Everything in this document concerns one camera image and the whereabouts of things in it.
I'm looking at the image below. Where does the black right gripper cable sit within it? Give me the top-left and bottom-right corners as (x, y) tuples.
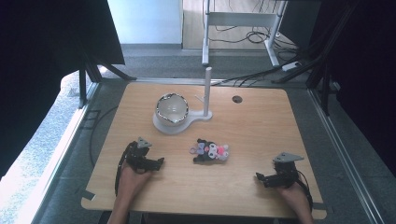
(294, 169), (314, 213)

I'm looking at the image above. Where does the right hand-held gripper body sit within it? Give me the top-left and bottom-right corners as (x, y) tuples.
(272, 151), (305, 189)

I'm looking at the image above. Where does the thin black floor cable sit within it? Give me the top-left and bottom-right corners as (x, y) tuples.
(89, 105), (120, 168)

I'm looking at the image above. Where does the white stand with post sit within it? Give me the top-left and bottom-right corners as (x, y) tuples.
(151, 66), (215, 135)

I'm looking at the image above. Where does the white metal desk frame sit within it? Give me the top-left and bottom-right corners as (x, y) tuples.
(201, 0), (288, 68)

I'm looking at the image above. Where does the person's left hand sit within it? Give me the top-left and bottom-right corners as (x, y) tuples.
(118, 162), (153, 198)

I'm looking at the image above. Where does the black metal stand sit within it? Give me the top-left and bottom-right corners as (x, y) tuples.
(271, 3), (359, 117)
(78, 50), (138, 110)

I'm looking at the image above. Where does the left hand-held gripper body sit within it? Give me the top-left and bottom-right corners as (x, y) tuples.
(125, 136), (153, 173)

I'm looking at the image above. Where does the white bowl with patterned rim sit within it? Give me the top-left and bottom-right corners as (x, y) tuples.
(155, 91), (190, 128)

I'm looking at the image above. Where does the aluminium floor rail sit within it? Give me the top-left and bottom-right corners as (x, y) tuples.
(29, 81), (102, 224)
(306, 88), (386, 224)

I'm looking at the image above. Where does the bundle of black floor cables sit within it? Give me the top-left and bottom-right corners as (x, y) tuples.
(207, 0), (312, 88)

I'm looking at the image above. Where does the black curtain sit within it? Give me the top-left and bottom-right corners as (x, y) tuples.
(0, 0), (126, 181)
(278, 0), (396, 178)

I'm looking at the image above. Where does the white power strip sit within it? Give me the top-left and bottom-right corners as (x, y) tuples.
(281, 61), (302, 72)

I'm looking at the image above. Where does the person's right hand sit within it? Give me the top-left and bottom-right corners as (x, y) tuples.
(276, 183), (311, 213)

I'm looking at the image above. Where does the black and pink plush toy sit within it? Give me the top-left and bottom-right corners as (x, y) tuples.
(189, 138), (231, 164)

